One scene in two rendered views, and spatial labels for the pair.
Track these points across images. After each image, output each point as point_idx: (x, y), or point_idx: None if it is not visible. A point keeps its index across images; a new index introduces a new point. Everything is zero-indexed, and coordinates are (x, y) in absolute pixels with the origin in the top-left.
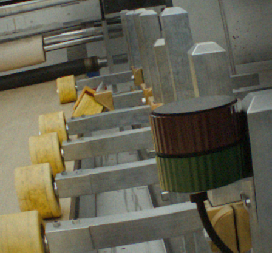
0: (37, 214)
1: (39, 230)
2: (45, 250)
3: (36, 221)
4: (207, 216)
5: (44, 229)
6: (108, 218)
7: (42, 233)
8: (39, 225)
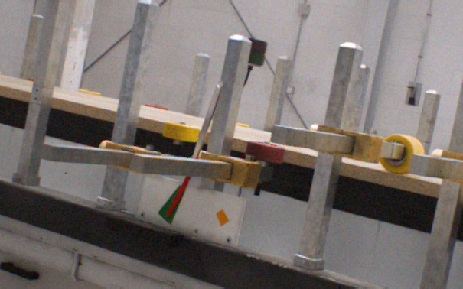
0: (398, 135)
1: (387, 139)
2: (399, 160)
3: (390, 135)
4: (246, 76)
5: (407, 150)
6: (383, 141)
7: (403, 150)
8: (393, 139)
